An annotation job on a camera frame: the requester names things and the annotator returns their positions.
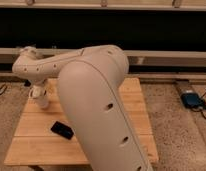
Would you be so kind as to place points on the black table leg post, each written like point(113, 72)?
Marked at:
point(27, 83)

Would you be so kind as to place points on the blue power adapter box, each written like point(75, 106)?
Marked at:
point(191, 100)

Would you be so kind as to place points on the black rectangular phone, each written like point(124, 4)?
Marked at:
point(62, 130)

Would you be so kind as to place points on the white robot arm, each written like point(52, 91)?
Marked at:
point(88, 81)

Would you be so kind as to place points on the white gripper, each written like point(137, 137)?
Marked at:
point(38, 90)

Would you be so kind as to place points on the wooden table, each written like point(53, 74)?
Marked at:
point(34, 143)

